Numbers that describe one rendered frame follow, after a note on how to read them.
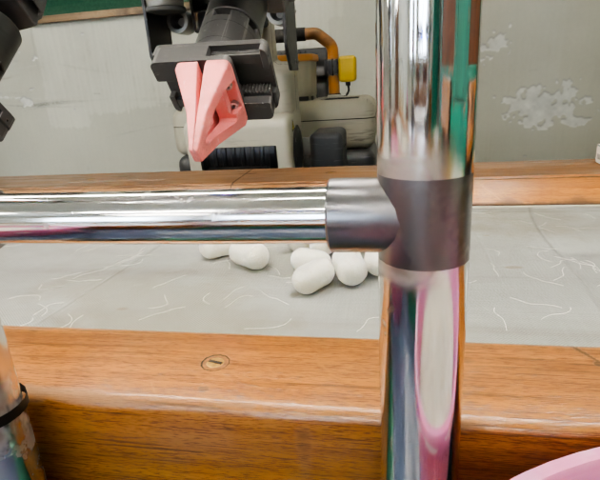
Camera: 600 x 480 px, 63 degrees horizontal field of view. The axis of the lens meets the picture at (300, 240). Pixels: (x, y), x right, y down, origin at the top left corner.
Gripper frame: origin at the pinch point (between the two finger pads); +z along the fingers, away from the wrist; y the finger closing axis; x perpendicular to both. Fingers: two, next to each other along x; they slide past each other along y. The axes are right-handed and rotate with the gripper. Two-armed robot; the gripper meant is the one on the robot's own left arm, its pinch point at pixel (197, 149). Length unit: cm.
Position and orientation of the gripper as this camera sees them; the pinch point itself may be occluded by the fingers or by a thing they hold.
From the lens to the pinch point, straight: 40.9
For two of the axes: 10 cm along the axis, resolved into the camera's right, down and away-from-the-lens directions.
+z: -1.1, 8.5, -5.2
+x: 1.5, 5.3, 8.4
